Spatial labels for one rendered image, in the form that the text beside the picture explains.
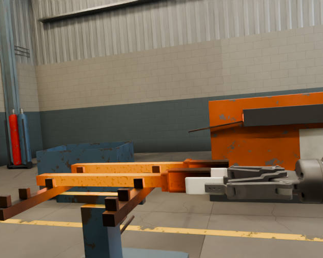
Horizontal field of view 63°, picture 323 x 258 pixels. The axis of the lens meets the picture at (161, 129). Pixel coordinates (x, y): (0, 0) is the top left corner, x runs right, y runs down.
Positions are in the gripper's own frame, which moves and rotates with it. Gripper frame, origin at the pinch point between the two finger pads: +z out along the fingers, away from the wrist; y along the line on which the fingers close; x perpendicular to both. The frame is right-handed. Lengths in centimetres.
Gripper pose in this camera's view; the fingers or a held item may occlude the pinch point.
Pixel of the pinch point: (204, 180)
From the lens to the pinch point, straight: 52.9
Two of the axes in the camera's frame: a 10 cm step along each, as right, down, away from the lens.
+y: 2.9, -0.8, 9.5
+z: -9.5, 0.5, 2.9
